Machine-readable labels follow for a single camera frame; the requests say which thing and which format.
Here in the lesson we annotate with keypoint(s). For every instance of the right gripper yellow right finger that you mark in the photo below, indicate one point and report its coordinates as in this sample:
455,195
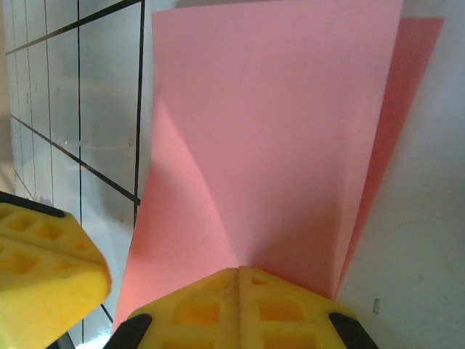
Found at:
283,316

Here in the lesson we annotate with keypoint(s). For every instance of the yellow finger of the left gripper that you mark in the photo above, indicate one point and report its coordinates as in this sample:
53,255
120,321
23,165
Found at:
43,298
36,227

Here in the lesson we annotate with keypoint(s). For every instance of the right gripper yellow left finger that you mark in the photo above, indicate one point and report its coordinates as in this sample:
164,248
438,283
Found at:
196,316

